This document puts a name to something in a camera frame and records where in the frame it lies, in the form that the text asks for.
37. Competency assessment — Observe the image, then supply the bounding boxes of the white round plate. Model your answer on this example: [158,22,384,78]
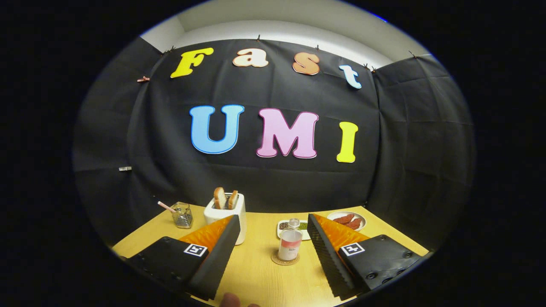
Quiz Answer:
[327,211,366,232]

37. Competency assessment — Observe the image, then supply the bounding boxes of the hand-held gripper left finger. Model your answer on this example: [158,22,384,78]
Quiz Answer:
[127,214,241,300]

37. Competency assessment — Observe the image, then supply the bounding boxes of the clear juice bottle pink label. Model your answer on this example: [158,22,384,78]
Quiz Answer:
[278,218,303,261]

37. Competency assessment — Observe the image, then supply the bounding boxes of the white divided bean dish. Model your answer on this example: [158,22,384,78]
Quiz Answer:
[277,220,311,240]

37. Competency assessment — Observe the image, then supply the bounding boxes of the white toaster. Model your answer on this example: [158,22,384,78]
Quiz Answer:
[203,192,247,246]

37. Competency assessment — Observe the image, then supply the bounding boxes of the round cork coaster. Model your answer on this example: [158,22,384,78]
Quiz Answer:
[271,251,300,266]

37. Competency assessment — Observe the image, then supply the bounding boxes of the wooden table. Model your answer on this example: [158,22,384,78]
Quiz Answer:
[112,204,429,307]

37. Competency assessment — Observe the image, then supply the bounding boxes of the small wire mesh holder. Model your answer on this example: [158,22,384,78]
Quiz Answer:
[171,202,193,229]

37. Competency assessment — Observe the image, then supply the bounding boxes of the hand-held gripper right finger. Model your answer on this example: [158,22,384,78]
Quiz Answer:
[306,212,427,300]

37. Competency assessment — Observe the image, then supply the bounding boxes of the black backdrop cloth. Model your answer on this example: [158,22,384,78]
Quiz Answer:
[73,36,476,252]

